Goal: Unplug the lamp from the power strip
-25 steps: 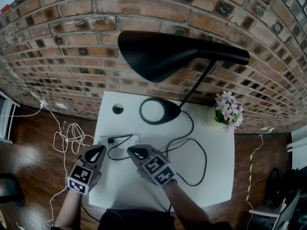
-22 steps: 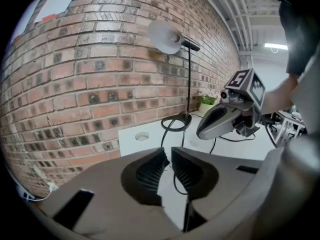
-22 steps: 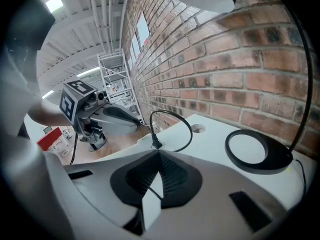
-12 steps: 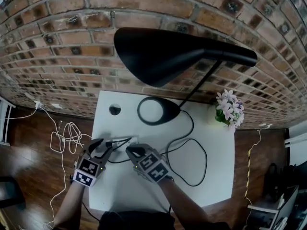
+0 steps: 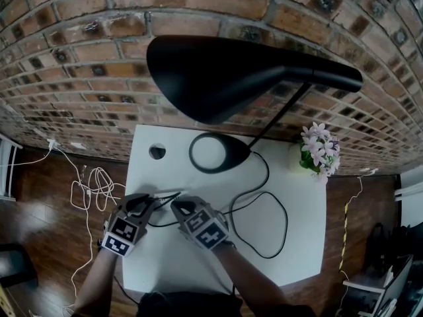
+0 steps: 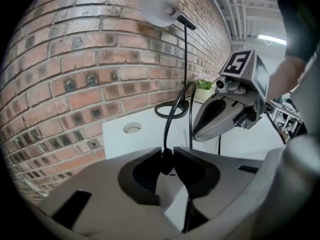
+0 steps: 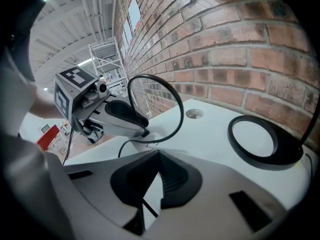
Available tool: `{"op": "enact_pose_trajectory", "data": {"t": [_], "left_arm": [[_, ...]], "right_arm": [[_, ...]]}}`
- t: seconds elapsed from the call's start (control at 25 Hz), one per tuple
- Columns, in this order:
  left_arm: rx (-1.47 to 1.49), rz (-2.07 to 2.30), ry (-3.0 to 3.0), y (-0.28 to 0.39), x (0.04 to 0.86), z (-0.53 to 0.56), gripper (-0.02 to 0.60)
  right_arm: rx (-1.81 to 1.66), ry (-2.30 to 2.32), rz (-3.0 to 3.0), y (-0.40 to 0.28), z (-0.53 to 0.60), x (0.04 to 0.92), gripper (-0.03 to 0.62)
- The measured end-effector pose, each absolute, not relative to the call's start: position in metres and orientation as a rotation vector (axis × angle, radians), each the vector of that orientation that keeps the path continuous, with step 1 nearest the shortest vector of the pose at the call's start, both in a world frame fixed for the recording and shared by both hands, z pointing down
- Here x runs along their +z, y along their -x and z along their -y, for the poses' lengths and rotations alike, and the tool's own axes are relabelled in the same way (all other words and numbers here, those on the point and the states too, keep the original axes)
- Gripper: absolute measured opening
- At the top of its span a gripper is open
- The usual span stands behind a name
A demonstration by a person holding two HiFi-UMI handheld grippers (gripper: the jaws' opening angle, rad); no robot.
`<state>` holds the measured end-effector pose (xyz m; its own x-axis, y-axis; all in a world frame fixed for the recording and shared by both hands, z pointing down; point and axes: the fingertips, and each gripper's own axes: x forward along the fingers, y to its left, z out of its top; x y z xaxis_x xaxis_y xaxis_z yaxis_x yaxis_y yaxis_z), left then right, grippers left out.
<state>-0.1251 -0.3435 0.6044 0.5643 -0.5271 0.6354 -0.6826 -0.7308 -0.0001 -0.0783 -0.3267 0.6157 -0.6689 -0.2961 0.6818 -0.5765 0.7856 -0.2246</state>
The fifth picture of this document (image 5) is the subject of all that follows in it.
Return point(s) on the white wall plug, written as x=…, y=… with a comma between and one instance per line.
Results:
x=374, y=170

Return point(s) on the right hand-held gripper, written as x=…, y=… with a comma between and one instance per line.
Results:
x=206, y=230

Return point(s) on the person's right forearm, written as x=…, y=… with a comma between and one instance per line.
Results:
x=251, y=279

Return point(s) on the person's black clothing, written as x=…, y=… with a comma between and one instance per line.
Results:
x=191, y=307

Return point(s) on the white table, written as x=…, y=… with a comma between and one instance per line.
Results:
x=185, y=263

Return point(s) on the person's left forearm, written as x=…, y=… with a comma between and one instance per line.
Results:
x=96, y=282

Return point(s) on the black desk lamp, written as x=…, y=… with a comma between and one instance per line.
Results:
x=215, y=78

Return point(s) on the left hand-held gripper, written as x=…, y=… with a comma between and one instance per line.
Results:
x=124, y=234

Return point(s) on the pink flowers in white pot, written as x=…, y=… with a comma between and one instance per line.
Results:
x=319, y=147

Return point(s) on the white low rack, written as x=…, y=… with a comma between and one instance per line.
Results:
x=367, y=286

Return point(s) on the black bag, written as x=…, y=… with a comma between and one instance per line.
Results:
x=381, y=246

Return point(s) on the yellow black hazard tape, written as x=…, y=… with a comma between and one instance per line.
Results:
x=344, y=236

